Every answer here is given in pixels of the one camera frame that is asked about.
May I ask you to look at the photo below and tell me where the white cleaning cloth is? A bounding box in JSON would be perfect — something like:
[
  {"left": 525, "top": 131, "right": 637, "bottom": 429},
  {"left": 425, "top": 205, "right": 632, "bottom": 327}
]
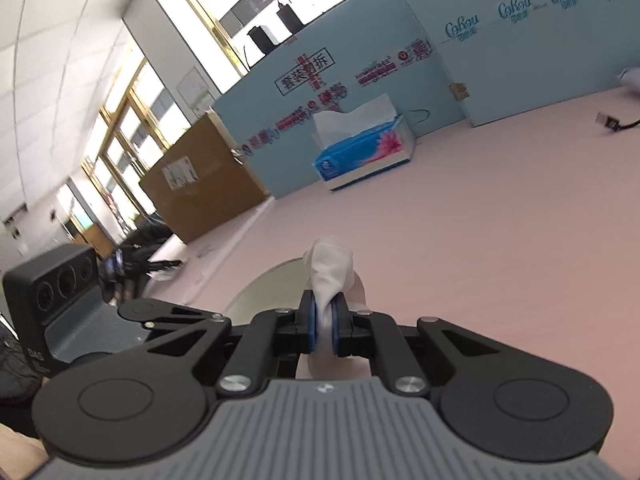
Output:
[{"left": 295, "top": 236, "right": 371, "bottom": 380}]

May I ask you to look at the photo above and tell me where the white ceramic bowl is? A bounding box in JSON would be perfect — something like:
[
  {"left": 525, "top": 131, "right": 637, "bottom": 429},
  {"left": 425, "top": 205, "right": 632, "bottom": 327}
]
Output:
[{"left": 224, "top": 258, "right": 308, "bottom": 325}]

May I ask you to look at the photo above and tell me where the brown cardboard box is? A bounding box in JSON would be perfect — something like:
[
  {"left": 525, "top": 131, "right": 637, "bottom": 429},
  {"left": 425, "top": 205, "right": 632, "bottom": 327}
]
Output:
[{"left": 140, "top": 110, "right": 268, "bottom": 244}]

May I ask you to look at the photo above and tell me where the blue tissue box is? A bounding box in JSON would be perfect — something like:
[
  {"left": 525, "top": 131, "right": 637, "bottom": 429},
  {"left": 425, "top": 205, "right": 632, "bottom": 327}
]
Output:
[{"left": 314, "top": 94, "right": 416, "bottom": 191}]

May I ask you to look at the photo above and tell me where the light blue cardboard panel left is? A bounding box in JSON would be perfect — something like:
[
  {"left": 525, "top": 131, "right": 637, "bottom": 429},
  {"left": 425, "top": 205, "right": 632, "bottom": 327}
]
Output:
[{"left": 214, "top": 0, "right": 463, "bottom": 197}]

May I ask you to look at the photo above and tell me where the light blue cardboard panel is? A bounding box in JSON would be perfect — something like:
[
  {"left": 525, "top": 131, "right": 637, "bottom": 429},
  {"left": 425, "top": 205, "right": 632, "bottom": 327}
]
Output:
[
  {"left": 405, "top": 0, "right": 639, "bottom": 126},
  {"left": 214, "top": 0, "right": 463, "bottom": 197}
]

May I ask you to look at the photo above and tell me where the light blue cardboard panel right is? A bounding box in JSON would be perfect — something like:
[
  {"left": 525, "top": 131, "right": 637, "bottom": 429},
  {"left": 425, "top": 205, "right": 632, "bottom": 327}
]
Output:
[{"left": 405, "top": 0, "right": 639, "bottom": 126}]

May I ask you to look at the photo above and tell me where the black usb cable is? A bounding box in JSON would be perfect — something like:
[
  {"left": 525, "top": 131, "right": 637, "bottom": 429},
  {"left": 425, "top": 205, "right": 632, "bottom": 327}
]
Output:
[{"left": 594, "top": 110, "right": 640, "bottom": 135}]

